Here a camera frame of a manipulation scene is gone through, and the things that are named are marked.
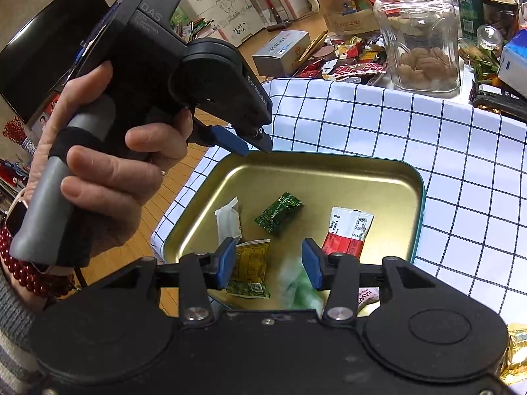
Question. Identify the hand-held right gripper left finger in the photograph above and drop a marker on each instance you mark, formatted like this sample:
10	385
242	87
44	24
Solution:
226	263

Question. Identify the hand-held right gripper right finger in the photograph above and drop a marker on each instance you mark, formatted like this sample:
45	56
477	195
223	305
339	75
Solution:
313	269

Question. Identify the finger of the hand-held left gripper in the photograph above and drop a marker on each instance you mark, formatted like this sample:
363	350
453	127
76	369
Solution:
230	140
255	107

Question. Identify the white green snack packet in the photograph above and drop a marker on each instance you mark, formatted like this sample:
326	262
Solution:
302	292

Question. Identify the green yellow snack packet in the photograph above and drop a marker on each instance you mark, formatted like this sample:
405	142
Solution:
251	267

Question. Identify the plain white snack packet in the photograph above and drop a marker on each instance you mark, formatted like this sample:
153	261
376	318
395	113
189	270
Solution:
228	222

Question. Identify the red white snack packet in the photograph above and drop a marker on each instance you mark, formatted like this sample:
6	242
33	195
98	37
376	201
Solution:
350	230

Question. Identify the pink white snack packet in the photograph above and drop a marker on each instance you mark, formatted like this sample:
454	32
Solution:
366	298

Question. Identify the dark green candy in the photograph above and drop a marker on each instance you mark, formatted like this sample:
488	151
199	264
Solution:
278	213

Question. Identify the gold metal tin tray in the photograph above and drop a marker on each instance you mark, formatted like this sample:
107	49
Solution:
329	185

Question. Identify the person's left forearm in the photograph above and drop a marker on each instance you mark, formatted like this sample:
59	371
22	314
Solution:
12	337

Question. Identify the person's left hand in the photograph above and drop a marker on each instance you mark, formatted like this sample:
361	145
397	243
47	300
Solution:
115	185

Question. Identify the grey cardboard box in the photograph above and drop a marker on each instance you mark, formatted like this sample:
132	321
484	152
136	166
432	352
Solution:
280	49

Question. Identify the white rabbit drawing board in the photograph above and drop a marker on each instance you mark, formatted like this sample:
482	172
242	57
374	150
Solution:
218	0

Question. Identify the black flat television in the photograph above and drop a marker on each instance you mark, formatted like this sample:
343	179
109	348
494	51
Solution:
41	49

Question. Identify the pile of snack wrappers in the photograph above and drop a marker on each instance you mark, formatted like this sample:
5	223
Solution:
354	68

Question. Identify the brown printed paper bag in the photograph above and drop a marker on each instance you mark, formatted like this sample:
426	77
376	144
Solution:
346	8

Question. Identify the white blue checkered tablecloth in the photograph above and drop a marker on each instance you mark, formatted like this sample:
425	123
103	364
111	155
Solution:
453	173

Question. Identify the large glass walnut jar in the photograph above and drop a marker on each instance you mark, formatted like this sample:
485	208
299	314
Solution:
416	28

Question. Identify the green leaves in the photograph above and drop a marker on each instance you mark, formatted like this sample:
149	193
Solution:
477	61

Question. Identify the green drink can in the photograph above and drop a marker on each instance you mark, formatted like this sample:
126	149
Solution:
469	12

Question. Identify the black flat packet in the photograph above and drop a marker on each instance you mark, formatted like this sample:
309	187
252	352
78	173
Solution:
498	98

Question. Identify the small clear glass jar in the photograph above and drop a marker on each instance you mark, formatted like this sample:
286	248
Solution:
490	37

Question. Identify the dark glass jar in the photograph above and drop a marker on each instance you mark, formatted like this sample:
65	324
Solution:
500	16

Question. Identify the blue white tissue box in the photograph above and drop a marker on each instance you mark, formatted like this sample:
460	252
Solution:
514	61

